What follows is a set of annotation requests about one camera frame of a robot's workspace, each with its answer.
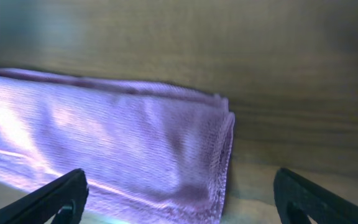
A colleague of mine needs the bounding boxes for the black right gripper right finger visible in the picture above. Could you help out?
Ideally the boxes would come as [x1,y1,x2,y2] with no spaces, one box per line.
[273,168,358,224]

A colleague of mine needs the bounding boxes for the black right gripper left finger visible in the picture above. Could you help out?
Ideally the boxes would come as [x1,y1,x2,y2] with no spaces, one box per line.
[0,169,89,224]

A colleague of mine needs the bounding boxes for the purple cloth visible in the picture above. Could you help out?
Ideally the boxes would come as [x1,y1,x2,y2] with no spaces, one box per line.
[0,68,234,223]

